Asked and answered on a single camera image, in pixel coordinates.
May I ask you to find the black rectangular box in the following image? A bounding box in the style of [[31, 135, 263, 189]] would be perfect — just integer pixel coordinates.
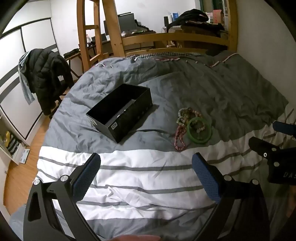
[[86, 84, 153, 144]]

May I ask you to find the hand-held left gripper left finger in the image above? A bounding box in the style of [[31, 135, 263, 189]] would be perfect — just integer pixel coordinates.
[[23, 152, 102, 241]]

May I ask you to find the light blue shirt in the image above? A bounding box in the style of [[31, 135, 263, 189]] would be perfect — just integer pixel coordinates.
[[18, 51, 36, 105]]

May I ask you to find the white bathroom scale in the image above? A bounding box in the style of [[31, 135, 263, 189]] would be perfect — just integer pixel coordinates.
[[19, 148, 31, 165]]

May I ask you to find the grey white striped duvet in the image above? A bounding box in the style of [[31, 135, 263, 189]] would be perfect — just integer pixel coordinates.
[[9, 50, 296, 241]]

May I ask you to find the wooden bed frame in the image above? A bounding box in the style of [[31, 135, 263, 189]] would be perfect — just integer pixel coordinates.
[[76, 0, 238, 73]]

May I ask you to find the wooden folding table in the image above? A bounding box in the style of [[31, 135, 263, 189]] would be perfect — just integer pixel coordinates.
[[63, 47, 84, 78]]

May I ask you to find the black office chair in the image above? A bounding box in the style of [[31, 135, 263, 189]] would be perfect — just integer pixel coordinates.
[[47, 76, 75, 120]]

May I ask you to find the red cardboard box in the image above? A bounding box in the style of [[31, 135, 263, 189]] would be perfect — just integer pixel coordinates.
[[211, 9, 225, 24]]

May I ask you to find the black puffer jacket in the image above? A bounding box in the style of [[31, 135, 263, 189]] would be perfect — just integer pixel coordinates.
[[25, 48, 74, 116]]

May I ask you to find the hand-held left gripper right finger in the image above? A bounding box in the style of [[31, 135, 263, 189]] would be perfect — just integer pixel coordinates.
[[192, 152, 271, 241]]

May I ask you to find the pile of black clothes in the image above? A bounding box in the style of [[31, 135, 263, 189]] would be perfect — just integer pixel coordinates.
[[166, 9, 225, 36]]

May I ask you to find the green jade bangle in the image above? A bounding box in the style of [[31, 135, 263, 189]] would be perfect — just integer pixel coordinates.
[[186, 117, 212, 143]]

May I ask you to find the checkered bed sheet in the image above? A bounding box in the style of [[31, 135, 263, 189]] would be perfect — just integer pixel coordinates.
[[125, 52, 208, 61]]

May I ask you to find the computer monitor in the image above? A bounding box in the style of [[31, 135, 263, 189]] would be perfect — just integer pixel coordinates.
[[103, 13, 136, 36]]

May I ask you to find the white open shelf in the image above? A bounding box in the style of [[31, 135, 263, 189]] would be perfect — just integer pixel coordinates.
[[0, 113, 29, 165]]

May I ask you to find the dark pink bead bracelet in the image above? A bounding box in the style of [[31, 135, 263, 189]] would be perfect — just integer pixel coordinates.
[[174, 125, 187, 152]]

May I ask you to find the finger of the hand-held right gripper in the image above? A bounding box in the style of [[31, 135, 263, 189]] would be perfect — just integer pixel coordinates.
[[273, 120, 296, 136], [248, 137, 284, 161]]

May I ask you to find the white sliding wardrobe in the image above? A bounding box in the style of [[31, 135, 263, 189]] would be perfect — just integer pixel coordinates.
[[0, 17, 60, 145]]

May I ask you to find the white bead bracelet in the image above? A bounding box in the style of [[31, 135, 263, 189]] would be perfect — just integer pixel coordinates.
[[178, 107, 202, 119]]

